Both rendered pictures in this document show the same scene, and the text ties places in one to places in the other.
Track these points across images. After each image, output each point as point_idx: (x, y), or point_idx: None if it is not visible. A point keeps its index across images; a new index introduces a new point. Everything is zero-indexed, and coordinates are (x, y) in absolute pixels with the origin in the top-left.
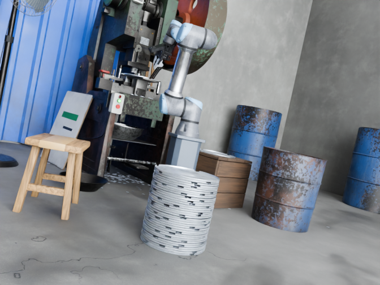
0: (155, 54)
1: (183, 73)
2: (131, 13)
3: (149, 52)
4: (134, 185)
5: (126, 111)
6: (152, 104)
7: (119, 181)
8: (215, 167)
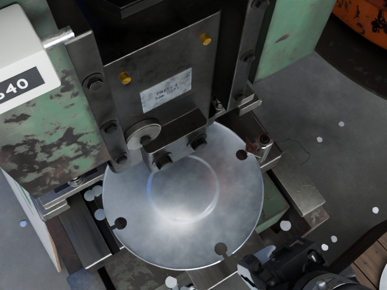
0: (243, 261)
1: None
2: (4, 130)
3: (204, 97)
4: (217, 289)
5: (166, 289)
6: None
7: (183, 283)
8: None
